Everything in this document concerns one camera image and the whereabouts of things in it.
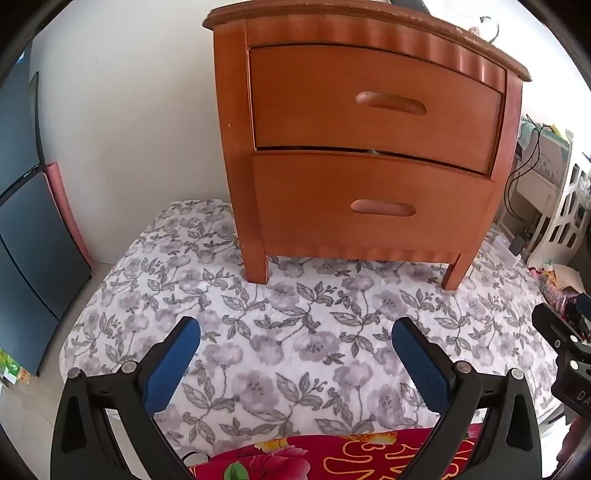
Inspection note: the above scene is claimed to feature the wooden drawer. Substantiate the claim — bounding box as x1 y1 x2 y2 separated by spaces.
250 45 502 174
252 152 494 254

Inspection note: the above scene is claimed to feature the green paper box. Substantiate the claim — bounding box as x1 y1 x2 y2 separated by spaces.
0 350 31 385

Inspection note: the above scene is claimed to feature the red floral blanket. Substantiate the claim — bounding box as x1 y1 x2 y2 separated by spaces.
188 426 484 480

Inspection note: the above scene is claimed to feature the dark blue cabinet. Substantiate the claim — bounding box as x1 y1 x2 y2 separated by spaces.
1 46 91 375

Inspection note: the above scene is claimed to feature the grey floral bed sheet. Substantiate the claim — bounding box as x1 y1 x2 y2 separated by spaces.
59 200 558 454

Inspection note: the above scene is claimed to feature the pink foam board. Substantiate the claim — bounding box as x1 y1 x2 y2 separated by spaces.
46 162 94 266

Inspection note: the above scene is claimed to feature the orange wooden nightstand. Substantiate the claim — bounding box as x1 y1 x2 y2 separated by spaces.
204 1 530 290

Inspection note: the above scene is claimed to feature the black power cable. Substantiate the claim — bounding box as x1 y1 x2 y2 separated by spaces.
504 115 555 227

